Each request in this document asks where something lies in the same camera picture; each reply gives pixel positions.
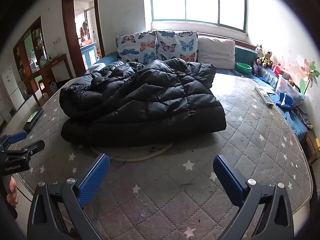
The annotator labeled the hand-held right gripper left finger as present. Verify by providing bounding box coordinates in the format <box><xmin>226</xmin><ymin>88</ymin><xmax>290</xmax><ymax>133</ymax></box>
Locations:
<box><xmin>27</xmin><ymin>153</ymin><xmax>110</xmax><ymax>240</ymax></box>

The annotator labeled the butterfly print pillow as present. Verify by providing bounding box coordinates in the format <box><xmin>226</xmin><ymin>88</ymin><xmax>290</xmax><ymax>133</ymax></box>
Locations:
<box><xmin>155</xmin><ymin>31</ymin><xmax>199</xmax><ymax>63</ymax></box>
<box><xmin>116</xmin><ymin>31</ymin><xmax>158</xmax><ymax>64</ymax></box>

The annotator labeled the white refrigerator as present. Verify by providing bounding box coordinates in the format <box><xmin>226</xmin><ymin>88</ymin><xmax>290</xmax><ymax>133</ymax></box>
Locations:
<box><xmin>1</xmin><ymin>66</ymin><xmax>25</xmax><ymax>112</ymax></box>

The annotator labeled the person's left hand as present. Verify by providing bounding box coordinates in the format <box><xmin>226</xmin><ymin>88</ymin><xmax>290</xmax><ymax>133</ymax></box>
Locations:
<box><xmin>6</xmin><ymin>176</ymin><xmax>19</xmax><ymax>207</ymax></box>

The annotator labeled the colourful pinwheel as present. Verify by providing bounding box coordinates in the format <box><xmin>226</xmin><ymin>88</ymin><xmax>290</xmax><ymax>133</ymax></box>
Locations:
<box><xmin>299</xmin><ymin>59</ymin><xmax>320</xmax><ymax>94</ymax></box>

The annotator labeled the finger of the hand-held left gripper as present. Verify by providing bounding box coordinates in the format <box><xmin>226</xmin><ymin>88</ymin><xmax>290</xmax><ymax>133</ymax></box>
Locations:
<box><xmin>2</xmin><ymin>139</ymin><xmax>46</xmax><ymax>159</ymax></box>
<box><xmin>0</xmin><ymin>130</ymin><xmax>27</xmax><ymax>153</ymax></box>

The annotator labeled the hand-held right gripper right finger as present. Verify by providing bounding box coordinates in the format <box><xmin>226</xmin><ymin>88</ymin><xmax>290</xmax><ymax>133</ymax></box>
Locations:
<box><xmin>212</xmin><ymin>154</ymin><xmax>295</xmax><ymax>240</ymax></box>

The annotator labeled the green framed window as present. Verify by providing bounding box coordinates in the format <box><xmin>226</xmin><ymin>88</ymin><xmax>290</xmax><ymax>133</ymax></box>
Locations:
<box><xmin>149</xmin><ymin>0</ymin><xmax>248</xmax><ymax>33</ymax></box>

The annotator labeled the blue cabinet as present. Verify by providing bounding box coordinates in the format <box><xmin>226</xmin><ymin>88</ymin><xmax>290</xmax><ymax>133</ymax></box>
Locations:
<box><xmin>80</xmin><ymin>41</ymin><xmax>98</xmax><ymax>69</ymax></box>

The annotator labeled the grey star quilted table cover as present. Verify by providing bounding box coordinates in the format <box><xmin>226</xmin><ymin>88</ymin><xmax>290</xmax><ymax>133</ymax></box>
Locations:
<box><xmin>0</xmin><ymin>72</ymin><xmax>314</xmax><ymax>240</ymax></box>

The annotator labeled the black and white plush toy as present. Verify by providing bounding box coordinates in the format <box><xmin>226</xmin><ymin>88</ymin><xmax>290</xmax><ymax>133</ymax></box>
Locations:
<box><xmin>254</xmin><ymin>44</ymin><xmax>265</xmax><ymax>58</ymax></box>

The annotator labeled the blue plastic stand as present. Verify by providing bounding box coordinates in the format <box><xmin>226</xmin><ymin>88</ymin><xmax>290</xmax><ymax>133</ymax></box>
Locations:
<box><xmin>276</xmin><ymin>92</ymin><xmax>293</xmax><ymax>108</ymax></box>

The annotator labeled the red box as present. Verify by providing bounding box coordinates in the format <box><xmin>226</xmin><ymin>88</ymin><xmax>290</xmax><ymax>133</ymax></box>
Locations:
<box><xmin>272</xmin><ymin>65</ymin><xmax>292</xmax><ymax>79</ymax></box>

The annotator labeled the white pillow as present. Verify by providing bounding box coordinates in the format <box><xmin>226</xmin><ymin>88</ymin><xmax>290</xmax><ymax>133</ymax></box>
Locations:
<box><xmin>197</xmin><ymin>36</ymin><xmax>236</xmax><ymax>70</ymax></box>

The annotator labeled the blue patterned box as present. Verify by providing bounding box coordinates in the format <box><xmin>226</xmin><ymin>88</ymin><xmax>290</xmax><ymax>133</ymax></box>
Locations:
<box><xmin>260</xmin><ymin>67</ymin><xmax>278</xmax><ymax>88</ymax></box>

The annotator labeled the black flat device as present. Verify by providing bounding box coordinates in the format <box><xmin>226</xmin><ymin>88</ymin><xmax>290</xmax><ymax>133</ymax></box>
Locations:
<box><xmin>23</xmin><ymin>108</ymin><xmax>44</xmax><ymax>132</ymax></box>

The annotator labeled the wooden display cabinet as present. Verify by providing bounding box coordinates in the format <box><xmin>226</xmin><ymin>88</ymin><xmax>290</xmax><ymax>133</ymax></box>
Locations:
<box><xmin>13</xmin><ymin>16</ymin><xmax>50</xmax><ymax>80</ymax></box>

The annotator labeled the white remote control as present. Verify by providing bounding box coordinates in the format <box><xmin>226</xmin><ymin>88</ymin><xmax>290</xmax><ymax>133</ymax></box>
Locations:
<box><xmin>254</xmin><ymin>85</ymin><xmax>274</xmax><ymax>107</ymax></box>

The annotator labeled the clear plastic storage box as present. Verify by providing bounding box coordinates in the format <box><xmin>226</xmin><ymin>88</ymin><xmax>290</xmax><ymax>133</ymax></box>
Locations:
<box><xmin>275</xmin><ymin>75</ymin><xmax>306</xmax><ymax>105</ymax></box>

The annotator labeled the yellow plush toy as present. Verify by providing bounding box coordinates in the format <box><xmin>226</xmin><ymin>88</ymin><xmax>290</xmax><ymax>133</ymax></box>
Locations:
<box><xmin>257</xmin><ymin>51</ymin><xmax>274</xmax><ymax>68</ymax></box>

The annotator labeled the brown wooden door frame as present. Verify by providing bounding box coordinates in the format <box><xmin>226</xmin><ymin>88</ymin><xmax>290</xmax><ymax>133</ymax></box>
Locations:
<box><xmin>62</xmin><ymin>0</ymin><xmax>105</xmax><ymax>77</ymax></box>

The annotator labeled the wooden side table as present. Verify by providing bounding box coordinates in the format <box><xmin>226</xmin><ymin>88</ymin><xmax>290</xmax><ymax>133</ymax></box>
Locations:
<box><xmin>300</xmin><ymin>130</ymin><xmax>320</xmax><ymax>165</ymax></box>

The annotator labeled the black puffer jacket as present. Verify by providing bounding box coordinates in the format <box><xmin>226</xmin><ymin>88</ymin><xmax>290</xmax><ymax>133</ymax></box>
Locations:
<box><xmin>59</xmin><ymin>58</ymin><xmax>227</xmax><ymax>147</ymax></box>

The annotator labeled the wooden desk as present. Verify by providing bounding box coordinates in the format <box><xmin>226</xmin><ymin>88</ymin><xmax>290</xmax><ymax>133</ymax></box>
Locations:
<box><xmin>32</xmin><ymin>53</ymin><xmax>73</xmax><ymax>98</ymax></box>

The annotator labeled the green bowl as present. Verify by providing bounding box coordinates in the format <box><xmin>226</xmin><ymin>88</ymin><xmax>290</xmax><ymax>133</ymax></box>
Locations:
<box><xmin>235</xmin><ymin>62</ymin><xmax>252</xmax><ymax>74</ymax></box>

